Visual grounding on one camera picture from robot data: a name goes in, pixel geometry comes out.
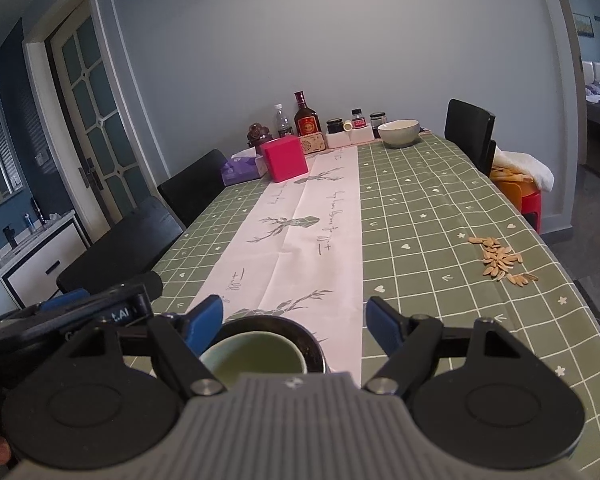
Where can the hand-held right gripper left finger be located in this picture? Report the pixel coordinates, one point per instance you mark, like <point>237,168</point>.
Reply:
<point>205,325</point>

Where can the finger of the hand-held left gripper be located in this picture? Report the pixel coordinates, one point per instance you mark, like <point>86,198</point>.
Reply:
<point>147,285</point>
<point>65,300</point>

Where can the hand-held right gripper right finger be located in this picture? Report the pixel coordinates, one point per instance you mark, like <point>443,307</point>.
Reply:
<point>385,325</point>

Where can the green ceramic bowl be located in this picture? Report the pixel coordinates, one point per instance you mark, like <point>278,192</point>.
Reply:
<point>252,360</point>

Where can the blue steel bowl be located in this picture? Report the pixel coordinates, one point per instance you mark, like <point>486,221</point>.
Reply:
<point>312,347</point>

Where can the white cabinet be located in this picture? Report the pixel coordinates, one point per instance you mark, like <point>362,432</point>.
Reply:
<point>40,270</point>

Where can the black chair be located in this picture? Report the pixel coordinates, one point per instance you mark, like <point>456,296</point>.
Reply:
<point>467,130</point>
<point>192,190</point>
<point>120,250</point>

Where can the green checkered tablecloth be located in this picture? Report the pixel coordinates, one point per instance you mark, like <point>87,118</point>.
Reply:
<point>430,260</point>

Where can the white table runner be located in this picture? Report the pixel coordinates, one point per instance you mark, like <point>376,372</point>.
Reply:
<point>305,240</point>

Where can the pile of seeds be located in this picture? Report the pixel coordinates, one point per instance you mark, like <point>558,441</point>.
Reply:
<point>500,260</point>

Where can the purple tissue pack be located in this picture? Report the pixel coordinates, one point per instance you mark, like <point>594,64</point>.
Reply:
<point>240,170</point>

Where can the window with blinds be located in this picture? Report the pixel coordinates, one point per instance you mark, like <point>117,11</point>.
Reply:
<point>0,160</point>

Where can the glazed door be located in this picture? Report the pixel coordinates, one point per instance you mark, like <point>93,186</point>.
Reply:
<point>95,110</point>

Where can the pink box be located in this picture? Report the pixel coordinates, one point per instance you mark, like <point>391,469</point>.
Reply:
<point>284,160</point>

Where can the orange red stool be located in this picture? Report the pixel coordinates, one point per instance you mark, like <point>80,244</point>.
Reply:
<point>522,202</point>

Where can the brown figurine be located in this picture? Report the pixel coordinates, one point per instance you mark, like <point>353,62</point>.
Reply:
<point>257,135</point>

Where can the white box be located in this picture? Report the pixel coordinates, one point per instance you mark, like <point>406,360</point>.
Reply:
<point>340,140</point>
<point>364,135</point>

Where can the cream bowl at far end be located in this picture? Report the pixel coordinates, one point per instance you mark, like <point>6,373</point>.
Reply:
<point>399,135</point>

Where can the small wooden radio box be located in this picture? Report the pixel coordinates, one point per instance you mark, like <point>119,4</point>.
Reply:
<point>312,144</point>

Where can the small white cup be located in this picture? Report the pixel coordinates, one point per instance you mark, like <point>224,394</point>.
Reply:
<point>348,125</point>

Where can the clear glass jar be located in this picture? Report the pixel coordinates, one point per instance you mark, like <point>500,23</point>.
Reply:
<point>377,121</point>

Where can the dark jar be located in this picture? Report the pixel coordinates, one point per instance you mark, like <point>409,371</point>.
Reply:
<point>335,126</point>

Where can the ink bottle with red label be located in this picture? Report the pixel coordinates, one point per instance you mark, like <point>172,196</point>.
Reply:
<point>358,120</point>

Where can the clear water bottle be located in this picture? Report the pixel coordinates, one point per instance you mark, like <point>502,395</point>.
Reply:
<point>281,122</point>

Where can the white towel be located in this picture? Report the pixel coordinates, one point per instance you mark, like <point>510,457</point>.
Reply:
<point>527,167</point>

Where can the dark liquor bottle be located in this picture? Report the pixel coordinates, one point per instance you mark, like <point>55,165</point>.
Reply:
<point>307,120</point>

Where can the wall picture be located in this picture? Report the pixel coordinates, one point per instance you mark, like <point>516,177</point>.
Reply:
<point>583,25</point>

